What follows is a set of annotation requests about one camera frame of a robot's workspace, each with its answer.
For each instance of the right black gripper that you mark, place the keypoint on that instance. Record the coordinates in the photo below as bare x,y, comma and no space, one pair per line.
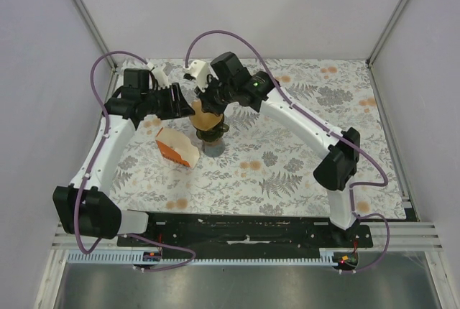
205,98

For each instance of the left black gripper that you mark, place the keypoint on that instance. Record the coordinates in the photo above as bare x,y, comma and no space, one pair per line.
180,108

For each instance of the brown paper coffee filter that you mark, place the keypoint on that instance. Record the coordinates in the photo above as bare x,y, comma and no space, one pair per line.
201,120

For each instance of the dark glass dripper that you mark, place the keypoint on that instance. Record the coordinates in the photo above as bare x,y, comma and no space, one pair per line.
214,134

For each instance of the orange coffee filter box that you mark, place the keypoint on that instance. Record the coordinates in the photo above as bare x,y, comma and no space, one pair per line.
177,147

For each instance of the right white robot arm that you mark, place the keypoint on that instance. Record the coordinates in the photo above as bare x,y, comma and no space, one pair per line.
225,80

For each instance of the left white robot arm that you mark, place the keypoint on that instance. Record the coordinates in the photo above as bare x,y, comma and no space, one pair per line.
84,206

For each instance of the floral patterned table mat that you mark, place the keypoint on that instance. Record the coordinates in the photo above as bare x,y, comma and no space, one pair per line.
265,169

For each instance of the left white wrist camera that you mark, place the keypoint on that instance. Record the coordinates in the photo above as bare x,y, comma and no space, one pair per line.
160,74

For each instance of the black mounting base plate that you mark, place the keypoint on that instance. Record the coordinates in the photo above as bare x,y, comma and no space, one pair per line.
247,237

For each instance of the right aluminium frame post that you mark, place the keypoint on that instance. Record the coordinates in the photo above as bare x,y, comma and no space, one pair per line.
395,16

